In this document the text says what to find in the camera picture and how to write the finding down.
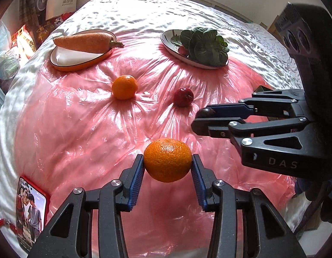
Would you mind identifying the orange snack bag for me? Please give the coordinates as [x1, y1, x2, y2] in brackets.
[12, 25, 37, 59]

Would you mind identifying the carrot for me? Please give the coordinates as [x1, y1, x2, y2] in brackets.
[53, 33, 124, 54]

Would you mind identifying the red radish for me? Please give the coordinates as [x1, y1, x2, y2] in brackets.
[178, 45, 189, 57]

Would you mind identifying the clear plastic bag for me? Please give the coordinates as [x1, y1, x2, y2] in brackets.
[0, 21, 20, 81]

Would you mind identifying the orange rimmed plate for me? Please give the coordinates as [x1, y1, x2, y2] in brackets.
[50, 29, 118, 72]

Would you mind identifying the small white fan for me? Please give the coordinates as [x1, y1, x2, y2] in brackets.
[34, 0, 47, 12]

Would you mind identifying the bumpy orange mandarin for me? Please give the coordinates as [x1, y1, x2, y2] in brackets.
[143, 138, 192, 183]

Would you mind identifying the small orange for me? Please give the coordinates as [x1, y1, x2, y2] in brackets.
[112, 75, 138, 100]

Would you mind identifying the white paper bag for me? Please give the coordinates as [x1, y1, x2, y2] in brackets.
[46, 0, 77, 20]

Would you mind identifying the dark plum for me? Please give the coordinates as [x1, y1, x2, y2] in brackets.
[195, 107, 216, 119]

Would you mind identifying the green leafy vegetable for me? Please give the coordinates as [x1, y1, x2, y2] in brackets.
[171, 27, 230, 67]

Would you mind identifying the white oval plate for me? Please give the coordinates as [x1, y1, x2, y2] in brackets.
[161, 27, 230, 70]

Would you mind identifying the small red fruit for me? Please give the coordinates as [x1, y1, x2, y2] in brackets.
[173, 87, 194, 107]

